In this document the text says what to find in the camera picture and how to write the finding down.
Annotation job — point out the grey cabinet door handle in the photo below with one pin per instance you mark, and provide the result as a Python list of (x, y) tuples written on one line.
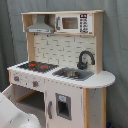
[(49, 109)]

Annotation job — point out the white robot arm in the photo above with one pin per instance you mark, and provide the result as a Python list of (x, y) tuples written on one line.
[(13, 117)]

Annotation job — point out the grey range hood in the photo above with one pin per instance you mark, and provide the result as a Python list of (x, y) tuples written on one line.
[(40, 26)]

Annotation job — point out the left red oven knob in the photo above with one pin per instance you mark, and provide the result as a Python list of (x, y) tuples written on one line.
[(16, 78)]

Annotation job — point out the red oven knob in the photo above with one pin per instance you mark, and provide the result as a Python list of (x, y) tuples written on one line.
[(35, 84), (16, 78)]

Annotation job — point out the right red oven knob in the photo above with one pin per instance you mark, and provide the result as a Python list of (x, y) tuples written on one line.
[(35, 84)]

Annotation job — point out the grey toy sink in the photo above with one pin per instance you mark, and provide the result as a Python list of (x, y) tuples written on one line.
[(73, 74)]

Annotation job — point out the black toy stovetop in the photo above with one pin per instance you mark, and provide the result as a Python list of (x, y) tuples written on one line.
[(38, 66)]

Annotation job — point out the grey ice dispenser panel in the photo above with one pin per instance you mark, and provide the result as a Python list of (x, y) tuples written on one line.
[(63, 106)]

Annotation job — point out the wooden toy kitchen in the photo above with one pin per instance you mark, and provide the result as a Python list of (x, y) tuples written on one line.
[(88, 97)]

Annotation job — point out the toy microwave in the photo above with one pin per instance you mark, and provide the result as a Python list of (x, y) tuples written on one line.
[(74, 23)]

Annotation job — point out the black toy faucet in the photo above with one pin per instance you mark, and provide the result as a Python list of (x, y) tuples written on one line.
[(82, 64)]

